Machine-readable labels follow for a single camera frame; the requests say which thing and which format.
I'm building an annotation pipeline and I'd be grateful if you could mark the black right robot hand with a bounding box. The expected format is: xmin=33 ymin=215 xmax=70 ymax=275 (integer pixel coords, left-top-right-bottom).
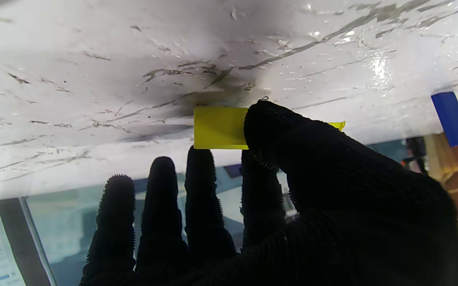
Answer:
xmin=79 ymin=100 xmax=458 ymax=286

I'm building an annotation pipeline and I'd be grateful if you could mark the yellow domino block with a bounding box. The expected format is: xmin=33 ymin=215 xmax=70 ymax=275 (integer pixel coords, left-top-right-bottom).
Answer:
xmin=193 ymin=105 xmax=346 ymax=151

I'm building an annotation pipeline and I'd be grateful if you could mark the blue domino block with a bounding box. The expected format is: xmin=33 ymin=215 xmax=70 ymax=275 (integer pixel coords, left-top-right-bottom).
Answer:
xmin=431 ymin=91 xmax=458 ymax=147

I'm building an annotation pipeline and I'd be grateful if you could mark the printed laboratory backdrop banner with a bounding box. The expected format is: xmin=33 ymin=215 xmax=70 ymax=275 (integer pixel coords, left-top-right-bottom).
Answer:
xmin=0 ymin=137 xmax=444 ymax=286

